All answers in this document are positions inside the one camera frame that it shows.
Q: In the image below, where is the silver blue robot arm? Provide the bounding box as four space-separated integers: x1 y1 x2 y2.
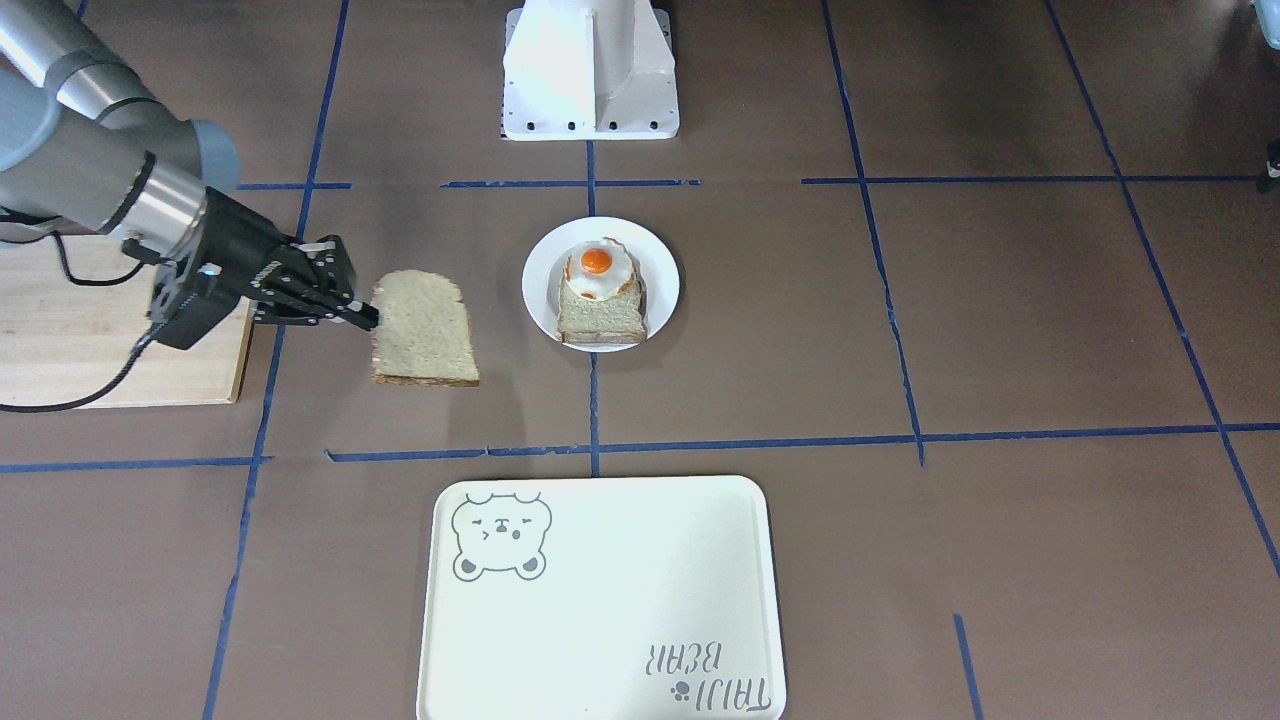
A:
3 1 379 348

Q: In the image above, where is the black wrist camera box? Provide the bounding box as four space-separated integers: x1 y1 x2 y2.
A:
148 260 251 350

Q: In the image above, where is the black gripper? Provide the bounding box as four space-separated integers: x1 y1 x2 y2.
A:
186 187 381 331

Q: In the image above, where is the cream bear tray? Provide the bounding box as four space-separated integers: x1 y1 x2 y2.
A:
416 475 788 719

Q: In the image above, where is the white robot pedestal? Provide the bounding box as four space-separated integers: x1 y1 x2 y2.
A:
500 1 681 142

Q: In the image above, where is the black camera cable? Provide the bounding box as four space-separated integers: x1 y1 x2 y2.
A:
0 231 166 414

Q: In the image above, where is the fried egg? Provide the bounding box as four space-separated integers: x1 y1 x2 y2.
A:
561 237 637 302

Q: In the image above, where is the wooden cutting board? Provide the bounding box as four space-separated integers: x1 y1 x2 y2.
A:
1 238 252 409

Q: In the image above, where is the bread slice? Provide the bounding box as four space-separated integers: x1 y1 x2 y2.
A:
554 272 649 345
372 270 480 388

